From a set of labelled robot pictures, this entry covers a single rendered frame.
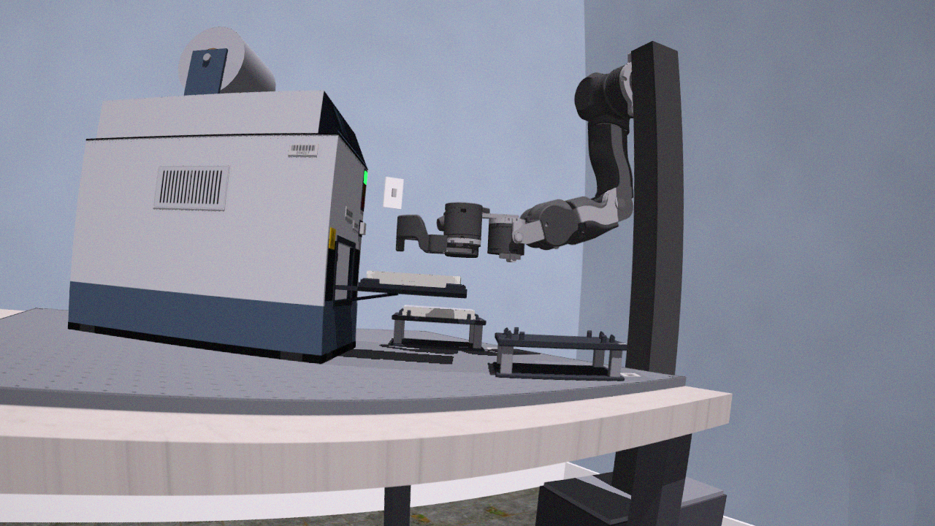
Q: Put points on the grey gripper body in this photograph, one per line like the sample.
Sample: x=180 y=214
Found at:
x=462 y=224

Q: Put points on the white cylinder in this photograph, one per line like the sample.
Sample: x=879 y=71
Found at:
x=244 y=71

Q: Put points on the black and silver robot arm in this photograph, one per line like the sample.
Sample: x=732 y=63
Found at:
x=601 y=99

